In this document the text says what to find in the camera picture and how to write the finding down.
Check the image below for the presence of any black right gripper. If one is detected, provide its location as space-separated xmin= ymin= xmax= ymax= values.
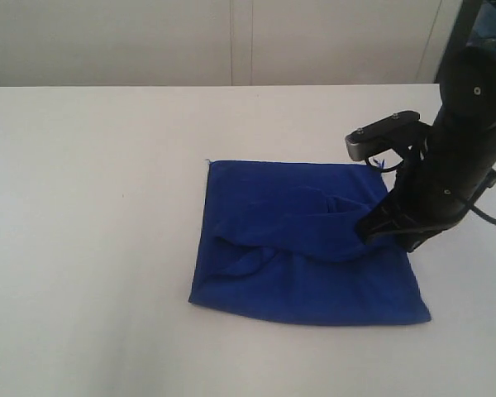
xmin=355 ymin=47 xmax=496 ymax=242

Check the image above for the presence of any blue terry towel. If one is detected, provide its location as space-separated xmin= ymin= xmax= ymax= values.
xmin=188 ymin=160 xmax=431 ymax=326

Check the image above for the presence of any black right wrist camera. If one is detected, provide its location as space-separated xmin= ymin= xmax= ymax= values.
xmin=345 ymin=111 xmax=421 ymax=161

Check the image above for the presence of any dark metal post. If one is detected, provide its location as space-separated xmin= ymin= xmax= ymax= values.
xmin=434 ymin=0 xmax=483 ymax=83

